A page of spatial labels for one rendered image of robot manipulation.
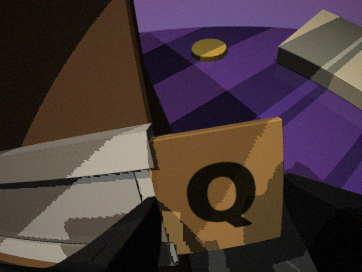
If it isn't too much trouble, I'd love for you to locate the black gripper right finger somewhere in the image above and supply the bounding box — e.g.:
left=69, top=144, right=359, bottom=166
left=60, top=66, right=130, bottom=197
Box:
left=283, top=172, right=362, bottom=272

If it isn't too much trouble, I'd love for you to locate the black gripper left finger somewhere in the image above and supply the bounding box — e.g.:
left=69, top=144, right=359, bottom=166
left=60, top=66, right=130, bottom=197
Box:
left=0, top=196, right=162, bottom=272

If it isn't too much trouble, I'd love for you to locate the yellow round disc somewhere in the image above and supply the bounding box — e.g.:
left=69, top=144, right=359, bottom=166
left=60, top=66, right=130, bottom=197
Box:
left=192, top=38, right=226, bottom=63

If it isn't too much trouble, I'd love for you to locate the tan tile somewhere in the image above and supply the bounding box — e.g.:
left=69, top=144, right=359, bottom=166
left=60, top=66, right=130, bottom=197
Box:
left=149, top=116, right=285, bottom=254

